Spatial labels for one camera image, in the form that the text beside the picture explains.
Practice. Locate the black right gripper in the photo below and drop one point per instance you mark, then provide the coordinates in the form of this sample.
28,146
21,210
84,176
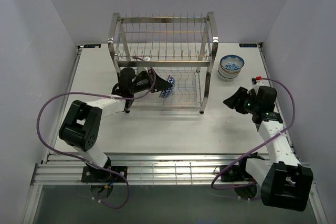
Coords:
241,94

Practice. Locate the blue corner sticker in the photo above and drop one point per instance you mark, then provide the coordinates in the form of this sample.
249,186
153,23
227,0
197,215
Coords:
92,46
248,45

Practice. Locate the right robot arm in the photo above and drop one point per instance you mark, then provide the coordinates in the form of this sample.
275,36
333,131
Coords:
285,183

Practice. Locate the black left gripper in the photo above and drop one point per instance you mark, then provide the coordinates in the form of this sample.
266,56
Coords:
160,84

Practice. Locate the blue zigzag pattern bowl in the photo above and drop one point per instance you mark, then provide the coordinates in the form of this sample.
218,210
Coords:
170,90

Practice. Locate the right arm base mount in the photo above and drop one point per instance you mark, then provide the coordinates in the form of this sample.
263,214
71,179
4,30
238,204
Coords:
235,174

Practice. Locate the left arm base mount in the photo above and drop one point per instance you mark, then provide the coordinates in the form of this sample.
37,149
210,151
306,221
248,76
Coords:
93,175

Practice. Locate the orange rimmed spotted bowl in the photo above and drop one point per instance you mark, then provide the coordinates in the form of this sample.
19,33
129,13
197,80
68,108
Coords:
228,70

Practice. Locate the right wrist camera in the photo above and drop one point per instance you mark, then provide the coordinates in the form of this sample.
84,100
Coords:
257,82

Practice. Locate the right blue corner sticker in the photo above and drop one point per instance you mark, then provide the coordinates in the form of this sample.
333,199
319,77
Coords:
248,45

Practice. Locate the blue floral pattern bowl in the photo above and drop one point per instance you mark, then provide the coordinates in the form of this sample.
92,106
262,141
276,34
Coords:
231,63

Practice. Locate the stainless steel dish rack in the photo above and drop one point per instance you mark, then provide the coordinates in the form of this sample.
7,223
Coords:
182,46

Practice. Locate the aluminium frame rail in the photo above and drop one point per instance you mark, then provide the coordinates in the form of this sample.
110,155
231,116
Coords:
163,145

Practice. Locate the white ribbed bowl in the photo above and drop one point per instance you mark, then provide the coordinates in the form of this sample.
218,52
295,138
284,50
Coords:
228,75

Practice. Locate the left blue corner sticker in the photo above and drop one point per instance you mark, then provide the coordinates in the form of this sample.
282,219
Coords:
92,46

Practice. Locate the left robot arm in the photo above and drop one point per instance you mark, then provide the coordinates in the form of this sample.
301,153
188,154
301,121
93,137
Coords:
81,125

